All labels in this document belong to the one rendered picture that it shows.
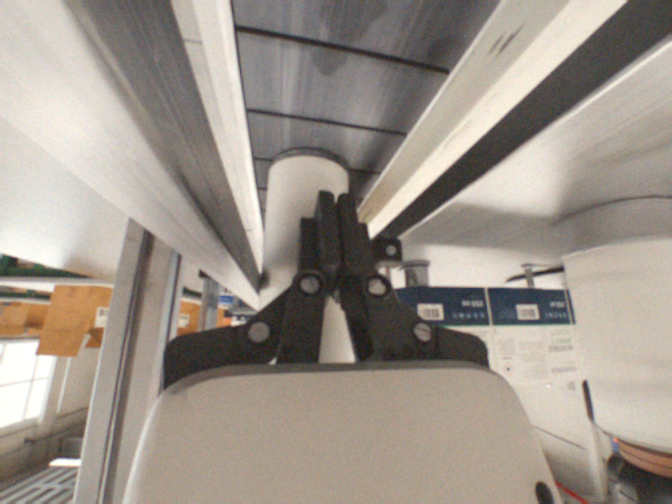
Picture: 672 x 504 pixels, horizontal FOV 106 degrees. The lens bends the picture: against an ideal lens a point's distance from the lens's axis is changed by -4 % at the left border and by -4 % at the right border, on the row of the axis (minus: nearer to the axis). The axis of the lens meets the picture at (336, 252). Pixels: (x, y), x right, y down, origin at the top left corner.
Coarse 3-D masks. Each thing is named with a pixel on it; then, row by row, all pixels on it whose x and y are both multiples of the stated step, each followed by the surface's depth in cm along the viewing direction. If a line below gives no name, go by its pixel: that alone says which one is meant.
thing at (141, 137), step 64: (0, 0) 1; (64, 0) 1; (128, 0) 2; (0, 64) 2; (64, 64) 2; (128, 64) 2; (64, 128) 2; (128, 128) 2; (192, 128) 3; (128, 192) 3; (192, 192) 3; (192, 256) 6
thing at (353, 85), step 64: (256, 0) 8; (320, 0) 8; (384, 0) 8; (448, 0) 8; (256, 64) 10; (320, 64) 10; (384, 64) 10; (448, 64) 10; (256, 128) 14; (320, 128) 14; (384, 128) 14
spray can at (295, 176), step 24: (288, 168) 15; (312, 168) 15; (336, 168) 16; (288, 192) 15; (312, 192) 14; (336, 192) 15; (288, 216) 14; (312, 216) 14; (264, 240) 15; (288, 240) 14; (264, 264) 14; (288, 264) 13; (264, 288) 14; (336, 312) 13; (336, 336) 13; (336, 360) 13
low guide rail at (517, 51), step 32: (512, 0) 6; (544, 0) 6; (576, 0) 5; (608, 0) 5; (512, 32) 6; (544, 32) 6; (576, 32) 6; (480, 64) 8; (512, 64) 6; (544, 64) 6; (448, 96) 9; (480, 96) 8; (512, 96) 7; (448, 128) 9; (480, 128) 9; (416, 160) 11; (448, 160) 10; (384, 192) 15; (416, 192) 13; (384, 224) 17
